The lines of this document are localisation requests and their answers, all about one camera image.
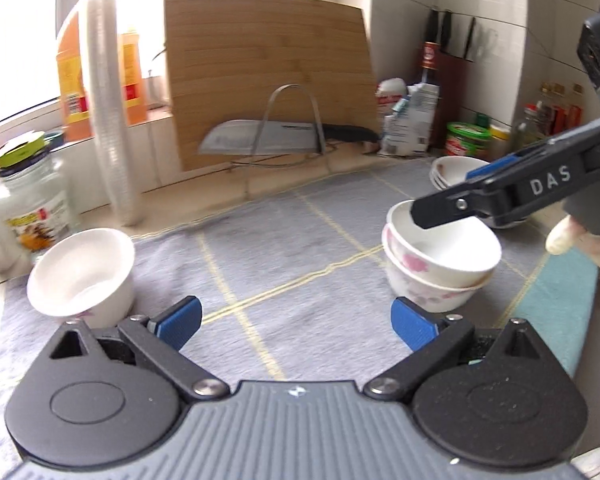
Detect white bowl pink flowers back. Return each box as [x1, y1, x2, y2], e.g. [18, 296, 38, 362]
[381, 224, 492, 313]

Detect white bowl pink flowers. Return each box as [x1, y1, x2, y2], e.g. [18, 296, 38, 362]
[386, 200, 502, 288]
[381, 224, 492, 313]

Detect white bowl pink flowers front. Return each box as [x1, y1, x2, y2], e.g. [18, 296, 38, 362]
[386, 200, 502, 288]

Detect plain white bowl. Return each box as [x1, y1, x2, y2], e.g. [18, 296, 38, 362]
[27, 228, 136, 328]

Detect white plate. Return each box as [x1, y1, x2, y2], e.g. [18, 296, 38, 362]
[429, 156, 488, 191]

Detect right hand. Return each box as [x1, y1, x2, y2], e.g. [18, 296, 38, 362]
[545, 216, 600, 268]

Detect yellow lid spice jar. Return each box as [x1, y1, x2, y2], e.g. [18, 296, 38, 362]
[489, 125, 510, 160]

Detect green lidded sauce tub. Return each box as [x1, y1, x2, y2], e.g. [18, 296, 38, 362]
[444, 122, 491, 159]

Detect dark glass condiment bottle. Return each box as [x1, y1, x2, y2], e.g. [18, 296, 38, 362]
[512, 104, 544, 152]

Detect white plastic food bag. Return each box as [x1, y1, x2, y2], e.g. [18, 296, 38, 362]
[376, 78, 439, 157]

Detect dark wooden knife block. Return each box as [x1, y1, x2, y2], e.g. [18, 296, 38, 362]
[424, 8, 479, 149]

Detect dark soy sauce bottle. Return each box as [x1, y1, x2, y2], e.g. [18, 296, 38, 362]
[420, 41, 439, 86]

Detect grey blue checked towel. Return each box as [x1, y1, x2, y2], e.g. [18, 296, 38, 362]
[0, 158, 597, 479]

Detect glass jar green lid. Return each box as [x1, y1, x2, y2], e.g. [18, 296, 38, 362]
[0, 130, 78, 261]

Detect steel cleaver knife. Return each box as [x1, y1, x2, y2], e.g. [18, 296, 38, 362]
[198, 119, 379, 156]

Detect bamboo cutting board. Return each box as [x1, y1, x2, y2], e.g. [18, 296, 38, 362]
[164, 0, 380, 170]

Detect tall plastic wrap roll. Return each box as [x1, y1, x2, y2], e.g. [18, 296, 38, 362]
[78, 0, 143, 226]

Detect wire knife rack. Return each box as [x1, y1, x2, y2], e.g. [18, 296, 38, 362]
[229, 82, 334, 201]

